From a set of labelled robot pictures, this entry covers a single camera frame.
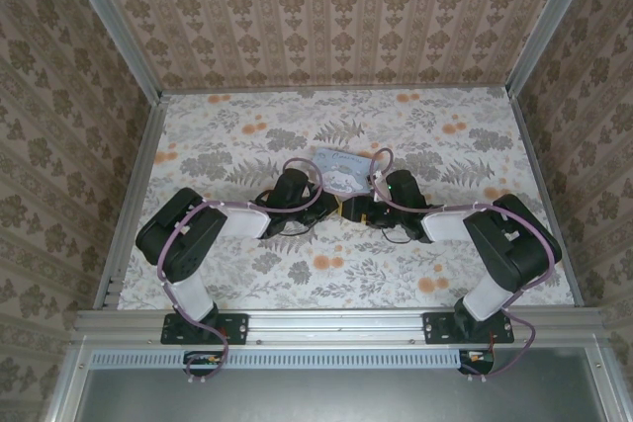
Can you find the blue cartoon tin box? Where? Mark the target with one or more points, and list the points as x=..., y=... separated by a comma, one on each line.
x=341, y=165

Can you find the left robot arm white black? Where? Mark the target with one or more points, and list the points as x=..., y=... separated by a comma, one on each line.
x=183, y=244

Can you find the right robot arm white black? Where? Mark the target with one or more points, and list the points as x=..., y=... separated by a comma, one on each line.
x=509, y=244

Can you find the grey metal panel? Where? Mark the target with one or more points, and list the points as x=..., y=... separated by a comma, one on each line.
x=336, y=397

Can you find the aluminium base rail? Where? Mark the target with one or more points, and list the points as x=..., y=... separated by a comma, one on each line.
x=336, y=325

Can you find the aluminium table end rail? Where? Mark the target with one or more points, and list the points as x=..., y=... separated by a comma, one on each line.
x=336, y=91

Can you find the aluminium table side rail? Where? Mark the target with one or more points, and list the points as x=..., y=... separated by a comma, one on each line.
x=549, y=170
x=136, y=185

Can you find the aluminium frame post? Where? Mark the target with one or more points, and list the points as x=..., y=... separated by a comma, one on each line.
x=544, y=22
x=114, y=22

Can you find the aluminium frame bar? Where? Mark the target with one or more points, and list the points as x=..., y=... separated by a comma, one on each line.
x=603, y=382
x=66, y=382

